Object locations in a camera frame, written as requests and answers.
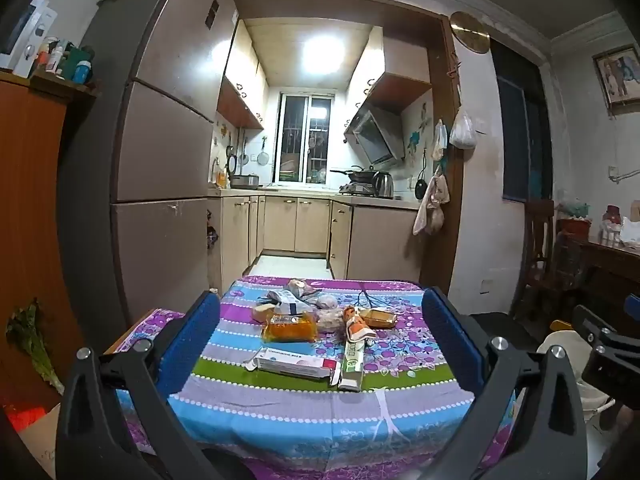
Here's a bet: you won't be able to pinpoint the white red carton box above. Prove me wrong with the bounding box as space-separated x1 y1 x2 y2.
244 346 337 382

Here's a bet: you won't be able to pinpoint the ceiling light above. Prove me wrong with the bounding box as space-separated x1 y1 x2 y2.
299 34 349 77

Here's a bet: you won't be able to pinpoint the white plastic bag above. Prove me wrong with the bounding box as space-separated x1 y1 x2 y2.
448 109 477 150

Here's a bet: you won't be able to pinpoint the framed picture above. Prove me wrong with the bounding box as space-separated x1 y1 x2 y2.
592 46 640 111

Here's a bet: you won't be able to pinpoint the orange wooden cabinet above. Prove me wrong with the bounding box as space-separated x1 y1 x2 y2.
0 71 97 411

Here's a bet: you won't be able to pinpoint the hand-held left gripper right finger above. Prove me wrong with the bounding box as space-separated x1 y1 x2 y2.
421 287 588 480

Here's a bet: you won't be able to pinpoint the black frying pan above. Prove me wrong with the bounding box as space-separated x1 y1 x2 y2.
414 148 429 200

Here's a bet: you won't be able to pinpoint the orange white snack packet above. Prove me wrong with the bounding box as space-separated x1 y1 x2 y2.
343 306 379 344

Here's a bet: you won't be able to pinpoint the brown refrigerator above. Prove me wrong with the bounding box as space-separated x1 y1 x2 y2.
57 0 240 361

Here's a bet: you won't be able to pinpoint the gold carton box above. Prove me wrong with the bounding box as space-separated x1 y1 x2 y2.
361 307 399 330

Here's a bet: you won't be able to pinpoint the green white carton box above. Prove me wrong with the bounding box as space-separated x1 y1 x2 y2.
338 337 369 392

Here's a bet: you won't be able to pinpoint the yellow orange snack packet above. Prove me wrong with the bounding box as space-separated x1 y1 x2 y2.
261 310 319 345

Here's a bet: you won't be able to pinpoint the gold wall clock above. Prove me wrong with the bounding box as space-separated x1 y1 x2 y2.
449 11 491 54

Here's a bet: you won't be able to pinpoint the dark wooden table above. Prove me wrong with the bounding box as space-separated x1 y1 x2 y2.
552 231 640 322

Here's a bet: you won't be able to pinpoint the green leafy vegetable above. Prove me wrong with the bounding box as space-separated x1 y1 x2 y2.
6 299 66 396

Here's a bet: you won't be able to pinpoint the dark window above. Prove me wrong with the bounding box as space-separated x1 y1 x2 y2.
491 39 556 205

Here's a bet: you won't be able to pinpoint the purple blue floral tablecloth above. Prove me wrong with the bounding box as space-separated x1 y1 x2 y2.
112 275 518 480

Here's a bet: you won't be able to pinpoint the black wok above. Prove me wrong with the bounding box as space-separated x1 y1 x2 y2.
329 165 381 185

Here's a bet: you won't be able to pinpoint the steel kettle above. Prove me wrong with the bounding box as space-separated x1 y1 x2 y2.
372 170 395 197

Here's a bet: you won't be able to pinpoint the silver striped packet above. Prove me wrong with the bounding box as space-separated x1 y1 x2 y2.
257 290 314 317

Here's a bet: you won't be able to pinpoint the beige hanging bags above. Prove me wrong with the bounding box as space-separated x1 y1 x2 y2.
412 161 453 237

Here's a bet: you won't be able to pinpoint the silver bread bag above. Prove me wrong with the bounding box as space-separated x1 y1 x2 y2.
284 278 321 301

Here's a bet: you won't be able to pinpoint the kitchen window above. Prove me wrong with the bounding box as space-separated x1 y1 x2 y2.
277 92 335 184

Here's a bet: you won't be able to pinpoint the steel range hood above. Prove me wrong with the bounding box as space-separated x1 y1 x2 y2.
343 100 407 166

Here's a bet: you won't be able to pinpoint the beige wall cabinets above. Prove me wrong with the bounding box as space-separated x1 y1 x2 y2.
216 20 270 130
344 26 434 114

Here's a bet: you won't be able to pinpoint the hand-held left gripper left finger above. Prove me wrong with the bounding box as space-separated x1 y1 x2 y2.
55 290 221 480

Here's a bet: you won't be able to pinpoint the white basin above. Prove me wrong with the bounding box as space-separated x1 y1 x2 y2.
537 330 617 430

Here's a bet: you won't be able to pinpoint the dark wooden chair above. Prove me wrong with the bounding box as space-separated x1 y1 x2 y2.
514 198 559 312

